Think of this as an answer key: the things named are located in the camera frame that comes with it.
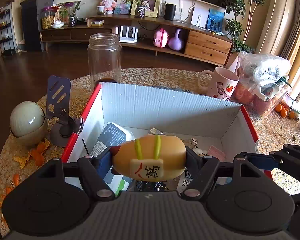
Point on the pale green round gadget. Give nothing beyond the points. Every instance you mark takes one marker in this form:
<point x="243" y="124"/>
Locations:
<point x="27" y="123"/>

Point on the white wifi router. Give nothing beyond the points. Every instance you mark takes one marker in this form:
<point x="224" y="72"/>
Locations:
<point x="127" y="34"/>

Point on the clear bin with plastic bag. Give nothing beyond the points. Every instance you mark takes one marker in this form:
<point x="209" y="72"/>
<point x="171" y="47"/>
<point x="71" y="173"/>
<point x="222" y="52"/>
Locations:
<point x="263" y="82"/>

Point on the tall green potted plant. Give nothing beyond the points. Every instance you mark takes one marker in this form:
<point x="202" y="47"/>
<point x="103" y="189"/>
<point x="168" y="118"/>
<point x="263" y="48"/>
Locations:
<point x="238" y="27"/>

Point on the photo frame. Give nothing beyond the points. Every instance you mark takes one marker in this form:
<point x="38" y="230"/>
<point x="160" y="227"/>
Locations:
<point x="152" y="9"/>

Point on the blue picture book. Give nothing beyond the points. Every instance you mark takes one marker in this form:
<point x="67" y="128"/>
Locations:
<point x="215" y="20"/>

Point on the wooden tv cabinet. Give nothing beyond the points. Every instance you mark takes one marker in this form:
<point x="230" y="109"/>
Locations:
<point x="199" y="44"/>

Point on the black cylinder speaker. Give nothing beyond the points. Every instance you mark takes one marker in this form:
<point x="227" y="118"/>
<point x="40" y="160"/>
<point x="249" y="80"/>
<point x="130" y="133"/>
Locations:
<point x="170" y="11"/>

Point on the red white cardboard box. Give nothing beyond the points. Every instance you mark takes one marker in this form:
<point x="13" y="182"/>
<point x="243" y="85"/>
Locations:
<point x="213" y="121"/>

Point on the white blue paper packet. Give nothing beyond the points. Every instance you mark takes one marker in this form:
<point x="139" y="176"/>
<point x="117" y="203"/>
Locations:
<point x="113" y="136"/>

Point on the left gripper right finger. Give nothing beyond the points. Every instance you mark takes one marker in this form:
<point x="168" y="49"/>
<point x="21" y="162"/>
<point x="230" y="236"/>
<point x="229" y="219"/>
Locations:
<point x="193" y="162"/>

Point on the grey phone stand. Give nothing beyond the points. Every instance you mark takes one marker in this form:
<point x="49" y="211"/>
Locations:
<point x="57" y="106"/>

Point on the pink strawberry mug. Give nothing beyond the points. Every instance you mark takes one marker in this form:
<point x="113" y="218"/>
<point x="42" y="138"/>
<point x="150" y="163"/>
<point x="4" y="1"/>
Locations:
<point x="221" y="85"/>

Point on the pink sticky note pad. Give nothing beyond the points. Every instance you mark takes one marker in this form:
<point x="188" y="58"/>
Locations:
<point x="215" y="152"/>

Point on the white board frame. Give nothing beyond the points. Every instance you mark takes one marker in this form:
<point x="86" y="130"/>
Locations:
<point x="199" y="17"/>

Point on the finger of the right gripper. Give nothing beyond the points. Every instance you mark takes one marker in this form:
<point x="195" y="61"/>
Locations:
<point x="262" y="161"/>

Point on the clear glass jar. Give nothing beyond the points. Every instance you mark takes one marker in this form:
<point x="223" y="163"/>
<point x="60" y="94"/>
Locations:
<point x="104" y="58"/>

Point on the purple gourd vase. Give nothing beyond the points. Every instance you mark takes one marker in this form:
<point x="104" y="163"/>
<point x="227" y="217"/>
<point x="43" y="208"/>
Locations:
<point x="175" y="43"/>

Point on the pink round toy bag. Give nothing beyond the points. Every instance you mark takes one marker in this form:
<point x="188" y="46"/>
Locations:
<point x="160" y="38"/>

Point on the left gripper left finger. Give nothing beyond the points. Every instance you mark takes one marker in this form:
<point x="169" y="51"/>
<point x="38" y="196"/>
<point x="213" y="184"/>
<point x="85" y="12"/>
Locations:
<point x="103" y="162"/>

